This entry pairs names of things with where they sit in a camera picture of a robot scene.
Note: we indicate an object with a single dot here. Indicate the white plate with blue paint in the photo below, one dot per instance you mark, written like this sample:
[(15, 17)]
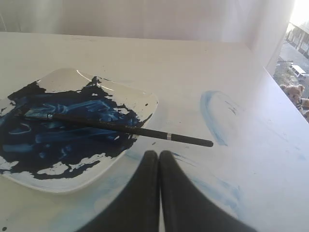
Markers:
[(57, 157)]

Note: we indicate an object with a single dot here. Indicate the brown teddy bear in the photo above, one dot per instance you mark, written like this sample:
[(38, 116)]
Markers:
[(294, 93)]

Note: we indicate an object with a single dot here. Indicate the black paintbrush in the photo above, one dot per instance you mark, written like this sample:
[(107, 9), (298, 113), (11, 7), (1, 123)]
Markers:
[(111, 126)]

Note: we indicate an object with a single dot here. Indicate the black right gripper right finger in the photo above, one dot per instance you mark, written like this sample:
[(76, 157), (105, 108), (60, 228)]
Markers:
[(185, 208)]

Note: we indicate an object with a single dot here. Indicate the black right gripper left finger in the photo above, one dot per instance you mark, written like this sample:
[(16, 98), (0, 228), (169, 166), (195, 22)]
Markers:
[(136, 208)]

